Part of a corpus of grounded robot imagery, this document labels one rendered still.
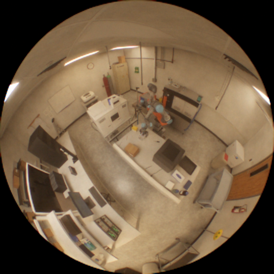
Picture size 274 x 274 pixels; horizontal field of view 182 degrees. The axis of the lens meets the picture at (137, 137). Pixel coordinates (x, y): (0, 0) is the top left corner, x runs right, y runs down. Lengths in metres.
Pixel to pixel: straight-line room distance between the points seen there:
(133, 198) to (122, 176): 0.72
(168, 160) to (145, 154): 0.52
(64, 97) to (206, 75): 5.67
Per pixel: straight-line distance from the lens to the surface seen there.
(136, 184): 2.52
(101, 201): 1.80
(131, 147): 1.64
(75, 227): 1.56
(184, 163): 1.87
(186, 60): 3.66
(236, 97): 3.70
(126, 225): 1.81
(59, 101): 4.58
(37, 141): 2.06
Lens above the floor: 2.52
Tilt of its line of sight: 56 degrees down
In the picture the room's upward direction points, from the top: 6 degrees counter-clockwise
